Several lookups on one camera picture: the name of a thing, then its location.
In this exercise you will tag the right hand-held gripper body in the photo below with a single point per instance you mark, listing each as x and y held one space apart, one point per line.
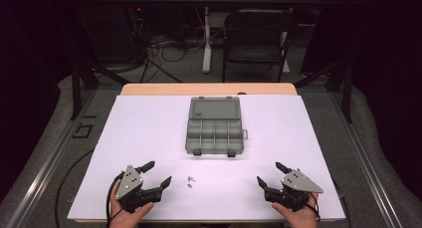
298 183

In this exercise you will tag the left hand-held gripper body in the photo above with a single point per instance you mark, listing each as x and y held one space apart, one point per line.
130 183

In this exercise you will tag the person's left hand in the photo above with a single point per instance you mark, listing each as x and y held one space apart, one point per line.
127 217

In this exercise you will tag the person's right hand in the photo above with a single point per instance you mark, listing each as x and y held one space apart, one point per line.
301 218

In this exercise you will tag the white table cover sheet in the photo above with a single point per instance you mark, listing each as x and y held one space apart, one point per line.
232 178

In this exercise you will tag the grey plastic compartment box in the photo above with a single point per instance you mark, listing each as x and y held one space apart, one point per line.
214 135

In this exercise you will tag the wooden table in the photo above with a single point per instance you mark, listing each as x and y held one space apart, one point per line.
205 89

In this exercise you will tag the black metal stand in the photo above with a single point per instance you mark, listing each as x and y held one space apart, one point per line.
77 88
346 88

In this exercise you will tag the white table leg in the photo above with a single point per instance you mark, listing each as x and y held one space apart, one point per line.
207 48

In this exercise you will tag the black folding chair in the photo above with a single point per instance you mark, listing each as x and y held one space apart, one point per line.
255 35

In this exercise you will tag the metal floor rail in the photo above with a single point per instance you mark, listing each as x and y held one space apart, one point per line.
361 158
49 161

